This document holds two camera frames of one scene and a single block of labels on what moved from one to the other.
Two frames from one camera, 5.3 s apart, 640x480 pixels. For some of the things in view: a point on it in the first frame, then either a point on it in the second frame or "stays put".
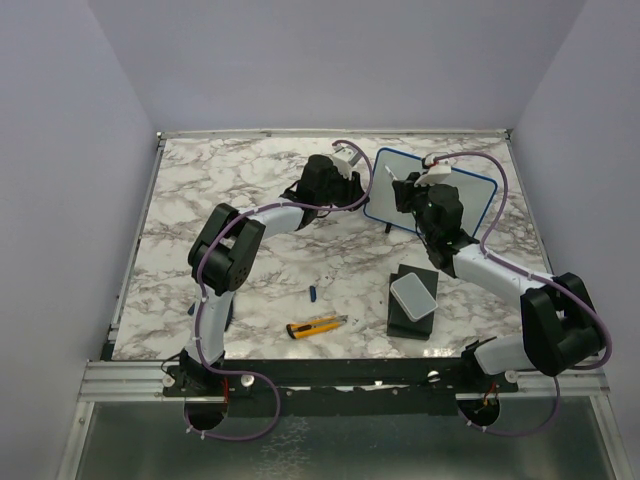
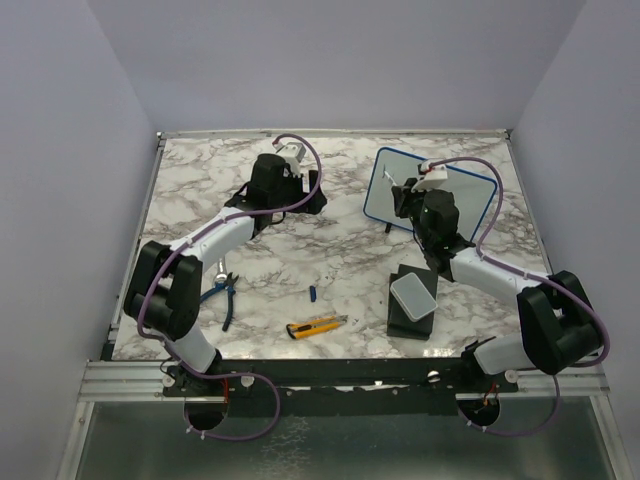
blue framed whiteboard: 477,192 stays put
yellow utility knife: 316,326 stays put
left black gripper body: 340,190 to 289,193
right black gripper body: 414,199 stays put
